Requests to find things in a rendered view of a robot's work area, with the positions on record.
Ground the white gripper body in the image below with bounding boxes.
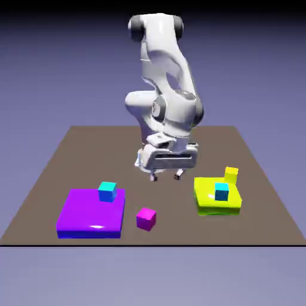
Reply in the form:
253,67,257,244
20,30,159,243
139,143,199,173

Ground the small magenta cube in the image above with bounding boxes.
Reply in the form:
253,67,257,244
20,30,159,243
136,207,157,232

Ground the small cyan cube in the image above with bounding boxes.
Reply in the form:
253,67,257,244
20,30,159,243
214,182,230,202
97,181,118,203

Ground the small yellow cube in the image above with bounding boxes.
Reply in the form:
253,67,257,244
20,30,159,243
224,166,239,185

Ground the large yellow-green box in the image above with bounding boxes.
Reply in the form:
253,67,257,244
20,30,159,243
193,176,243,216

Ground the large purple box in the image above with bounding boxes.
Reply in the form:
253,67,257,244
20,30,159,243
56,188,126,239

